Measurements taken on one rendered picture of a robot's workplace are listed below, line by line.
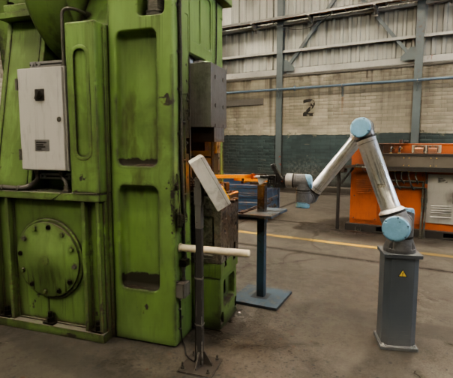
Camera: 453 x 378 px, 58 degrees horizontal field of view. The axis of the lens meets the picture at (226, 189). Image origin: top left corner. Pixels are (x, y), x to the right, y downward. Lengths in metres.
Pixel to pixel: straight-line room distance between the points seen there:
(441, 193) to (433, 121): 4.22
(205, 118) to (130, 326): 1.42
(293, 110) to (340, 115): 1.21
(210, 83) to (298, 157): 8.12
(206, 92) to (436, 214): 4.15
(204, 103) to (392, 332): 1.83
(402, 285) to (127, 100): 2.02
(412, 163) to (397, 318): 3.36
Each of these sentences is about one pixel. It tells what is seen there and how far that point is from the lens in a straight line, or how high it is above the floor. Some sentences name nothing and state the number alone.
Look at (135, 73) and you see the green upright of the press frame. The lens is 2.63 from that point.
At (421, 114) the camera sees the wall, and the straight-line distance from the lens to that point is 10.06.
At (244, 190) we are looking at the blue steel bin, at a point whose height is 0.48.
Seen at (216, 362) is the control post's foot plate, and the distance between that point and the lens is 2.53.
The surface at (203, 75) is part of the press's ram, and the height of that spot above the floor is 1.69.
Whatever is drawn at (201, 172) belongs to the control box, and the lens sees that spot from 2.02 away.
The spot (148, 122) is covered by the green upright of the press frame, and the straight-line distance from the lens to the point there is 2.55.
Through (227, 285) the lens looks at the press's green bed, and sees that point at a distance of 3.06.
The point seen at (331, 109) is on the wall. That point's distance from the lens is 10.40.
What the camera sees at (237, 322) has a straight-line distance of 3.01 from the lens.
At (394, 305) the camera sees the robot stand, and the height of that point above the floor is 0.28.
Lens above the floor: 1.27
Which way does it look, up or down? 7 degrees down
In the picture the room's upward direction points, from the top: straight up
